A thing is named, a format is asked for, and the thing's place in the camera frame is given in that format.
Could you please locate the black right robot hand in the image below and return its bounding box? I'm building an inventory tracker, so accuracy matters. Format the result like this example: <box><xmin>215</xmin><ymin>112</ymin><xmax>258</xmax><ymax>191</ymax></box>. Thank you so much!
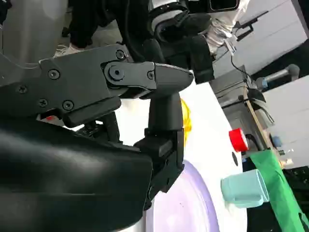
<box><xmin>0</xmin><ymin>43</ymin><xmax>195</xmax><ymax>232</ymax></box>

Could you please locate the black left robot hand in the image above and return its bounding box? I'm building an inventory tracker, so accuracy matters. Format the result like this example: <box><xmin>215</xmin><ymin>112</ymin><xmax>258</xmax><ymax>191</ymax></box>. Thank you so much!
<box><xmin>142</xmin><ymin>35</ymin><xmax>215</xmax><ymax>84</ymax></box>

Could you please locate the small orange white bread roll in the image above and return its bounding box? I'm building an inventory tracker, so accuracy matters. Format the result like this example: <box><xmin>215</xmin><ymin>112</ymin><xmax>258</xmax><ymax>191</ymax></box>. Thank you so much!
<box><xmin>181</xmin><ymin>99</ymin><xmax>194</xmax><ymax>132</ymax></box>

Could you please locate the grey metal cabinet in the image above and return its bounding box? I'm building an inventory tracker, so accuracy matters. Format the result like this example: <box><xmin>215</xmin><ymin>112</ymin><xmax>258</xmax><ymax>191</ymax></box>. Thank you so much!
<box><xmin>212</xmin><ymin>65</ymin><xmax>257</xmax><ymax>145</ymax></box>

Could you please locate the wooden edged desk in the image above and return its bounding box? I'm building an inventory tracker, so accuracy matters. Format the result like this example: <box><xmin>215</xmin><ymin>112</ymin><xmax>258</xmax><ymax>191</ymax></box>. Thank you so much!
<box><xmin>243</xmin><ymin>84</ymin><xmax>275</xmax><ymax>152</ymax></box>

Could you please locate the lilac plate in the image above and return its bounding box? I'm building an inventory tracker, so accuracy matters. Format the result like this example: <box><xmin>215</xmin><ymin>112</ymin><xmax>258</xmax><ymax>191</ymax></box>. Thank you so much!
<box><xmin>143</xmin><ymin>159</ymin><xmax>220</xmax><ymax>232</ymax></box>

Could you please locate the person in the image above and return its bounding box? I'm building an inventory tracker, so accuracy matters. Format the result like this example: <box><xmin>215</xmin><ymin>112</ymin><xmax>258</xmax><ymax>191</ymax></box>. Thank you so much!
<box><xmin>54</xmin><ymin>0</ymin><xmax>150</xmax><ymax>61</ymax></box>

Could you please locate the pale green mug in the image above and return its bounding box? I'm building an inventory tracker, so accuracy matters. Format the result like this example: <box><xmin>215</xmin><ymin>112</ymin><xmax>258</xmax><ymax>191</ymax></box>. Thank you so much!
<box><xmin>221</xmin><ymin>169</ymin><xmax>270</xmax><ymax>209</ymax></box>

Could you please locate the green cloth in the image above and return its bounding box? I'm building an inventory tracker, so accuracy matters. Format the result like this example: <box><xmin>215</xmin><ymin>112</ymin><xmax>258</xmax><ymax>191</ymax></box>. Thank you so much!
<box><xmin>250</xmin><ymin>149</ymin><xmax>309</xmax><ymax>232</ymax></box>

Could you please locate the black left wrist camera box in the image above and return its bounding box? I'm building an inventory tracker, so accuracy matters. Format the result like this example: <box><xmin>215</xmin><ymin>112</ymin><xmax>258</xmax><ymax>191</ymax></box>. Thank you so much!
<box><xmin>209</xmin><ymin>0</ymin><xmax>240</xmax><ymax>12</ymax></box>

